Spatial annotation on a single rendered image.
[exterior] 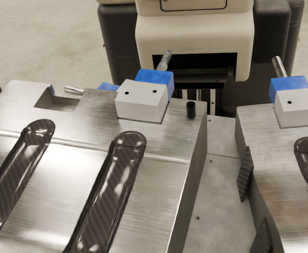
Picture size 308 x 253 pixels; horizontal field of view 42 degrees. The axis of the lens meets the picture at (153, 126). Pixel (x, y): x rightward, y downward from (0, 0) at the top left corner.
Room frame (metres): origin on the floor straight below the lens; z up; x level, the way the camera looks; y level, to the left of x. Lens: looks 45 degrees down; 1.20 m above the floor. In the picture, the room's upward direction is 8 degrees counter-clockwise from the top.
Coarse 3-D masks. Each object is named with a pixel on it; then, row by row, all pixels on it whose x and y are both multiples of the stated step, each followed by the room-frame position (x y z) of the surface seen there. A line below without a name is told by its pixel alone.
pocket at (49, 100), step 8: (48, 88) 0.40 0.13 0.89; (40, 96) 0.39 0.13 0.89; (48, 96) 0.40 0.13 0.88; (56, 96) 0.40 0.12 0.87; (64, 96) 0.40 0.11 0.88; (72, 96) 0.40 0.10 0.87; (80, 96) 0.39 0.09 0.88; (40, 104) 0.38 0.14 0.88; (48, 104) 0.39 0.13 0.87; (56, 104) 0.40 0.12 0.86; (64, 104) 0.40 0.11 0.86; (72, 104) 0.39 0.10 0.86
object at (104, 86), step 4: (132, 80) 0.44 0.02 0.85; (100, 84) 0.46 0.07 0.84; (104, 84) 0.45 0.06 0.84; (108, 84) 0.45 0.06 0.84; (112, 84) 0.45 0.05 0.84; (64, 88) 0.47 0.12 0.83; (68, 88) 0.47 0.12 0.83; (72, 88) 0.47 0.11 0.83; (76, 88) 0.46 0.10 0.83; (80, 88) 0.46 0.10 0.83; (100, 88) 0.45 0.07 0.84; (104, 88) 0.44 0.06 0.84; (108, 88) 0.44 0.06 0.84; (112, 88) 0.44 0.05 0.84; (116, 88) 0.44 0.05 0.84; (120, 88) 0.42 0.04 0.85; (68, 92) 0.46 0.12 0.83; (72, 92) 0.46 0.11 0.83; (76, 92) 0.46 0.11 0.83; (80, 92) 0.45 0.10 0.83
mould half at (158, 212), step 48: (0, 96) 0.40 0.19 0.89; (96, 96) 0.37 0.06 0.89; (0, 144) 0.32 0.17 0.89; (96, 144) 0.29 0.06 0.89; (192, 144) 0.27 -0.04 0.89; (48, 192) 0.24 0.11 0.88; (144, 192) 0.23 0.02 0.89; (192, 192) 0.25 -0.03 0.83; (0, 240) 0.19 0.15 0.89; (48, 240) 0.19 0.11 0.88; (144, 240) 0.18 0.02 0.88
